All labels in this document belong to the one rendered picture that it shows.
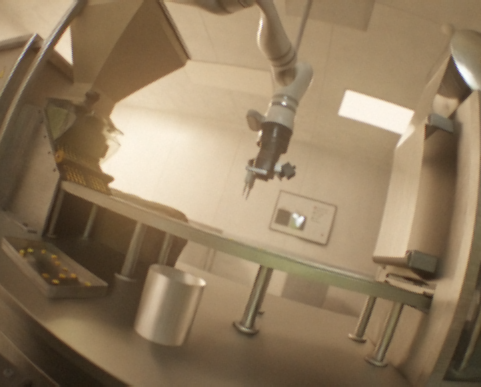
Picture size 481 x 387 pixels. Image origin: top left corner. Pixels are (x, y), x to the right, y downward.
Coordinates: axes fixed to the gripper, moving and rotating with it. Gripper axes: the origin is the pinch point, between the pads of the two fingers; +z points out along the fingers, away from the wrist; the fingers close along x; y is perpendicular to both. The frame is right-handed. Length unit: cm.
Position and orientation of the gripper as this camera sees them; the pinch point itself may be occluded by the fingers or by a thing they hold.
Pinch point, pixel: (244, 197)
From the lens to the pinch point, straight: 62.3
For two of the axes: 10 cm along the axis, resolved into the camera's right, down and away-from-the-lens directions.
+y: 9.4, 2.7, -2.1
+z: -3.0, 9.4, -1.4
